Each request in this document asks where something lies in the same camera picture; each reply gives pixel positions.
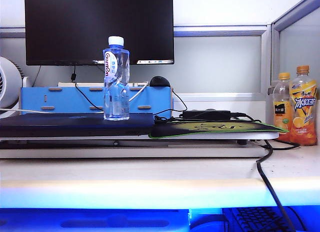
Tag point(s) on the clear mineral water bottle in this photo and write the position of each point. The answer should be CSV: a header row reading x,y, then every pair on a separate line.
x,y
116,92

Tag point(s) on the black closed laptop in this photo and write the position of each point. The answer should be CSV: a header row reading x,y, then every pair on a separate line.
x,y
62,124

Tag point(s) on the small orange juice bottle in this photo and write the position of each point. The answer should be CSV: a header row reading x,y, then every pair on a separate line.
x,y
281,112

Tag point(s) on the large iced tea bottle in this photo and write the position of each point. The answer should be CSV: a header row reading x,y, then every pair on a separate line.
x,y
303,112

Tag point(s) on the black green-edged mouse pad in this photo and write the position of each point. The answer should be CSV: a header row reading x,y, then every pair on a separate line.
x,y
175,129

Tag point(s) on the black computer mouse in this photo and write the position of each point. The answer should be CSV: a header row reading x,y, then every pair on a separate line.
x,y
160,81

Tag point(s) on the black power adapter brick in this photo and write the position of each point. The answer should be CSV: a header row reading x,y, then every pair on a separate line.
x,y
205,114

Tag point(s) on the white desk riser stand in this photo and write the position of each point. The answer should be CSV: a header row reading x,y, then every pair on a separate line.
x,y
125,152

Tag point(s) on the white flat box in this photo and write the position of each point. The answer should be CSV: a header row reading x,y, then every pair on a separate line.
x,y
85,84

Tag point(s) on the blue wooden organizer box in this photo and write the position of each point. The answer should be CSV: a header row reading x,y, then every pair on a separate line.
x,y
62,99

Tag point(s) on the black computer monitor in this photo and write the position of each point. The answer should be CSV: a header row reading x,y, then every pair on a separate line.
x,y
100,17

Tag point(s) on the blue panel with slot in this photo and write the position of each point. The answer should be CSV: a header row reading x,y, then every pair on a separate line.
x,y
100,214

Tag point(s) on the black keyboard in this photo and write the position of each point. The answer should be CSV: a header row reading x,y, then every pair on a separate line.
x,y
255,219

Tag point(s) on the white desk fan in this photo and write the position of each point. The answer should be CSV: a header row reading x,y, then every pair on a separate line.
x,y
10,79

